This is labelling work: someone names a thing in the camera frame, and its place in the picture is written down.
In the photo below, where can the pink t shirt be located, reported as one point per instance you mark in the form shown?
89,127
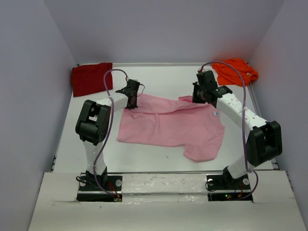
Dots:
172,123

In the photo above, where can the orange t shirt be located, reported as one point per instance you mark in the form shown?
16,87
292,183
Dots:
227,76

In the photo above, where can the dark red folded t shirt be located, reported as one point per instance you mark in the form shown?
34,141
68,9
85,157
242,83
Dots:
88,79

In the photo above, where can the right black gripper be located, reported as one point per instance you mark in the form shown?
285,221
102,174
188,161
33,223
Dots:
195,99

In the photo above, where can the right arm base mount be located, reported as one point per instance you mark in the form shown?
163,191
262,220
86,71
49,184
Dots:
222,187

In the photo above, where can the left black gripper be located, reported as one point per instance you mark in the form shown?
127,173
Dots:
134,105

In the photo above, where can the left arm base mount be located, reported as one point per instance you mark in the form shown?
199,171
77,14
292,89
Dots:
90,191

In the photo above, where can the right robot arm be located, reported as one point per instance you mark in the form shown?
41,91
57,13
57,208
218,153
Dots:
262,139

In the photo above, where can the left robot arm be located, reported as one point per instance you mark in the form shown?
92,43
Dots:
94,126

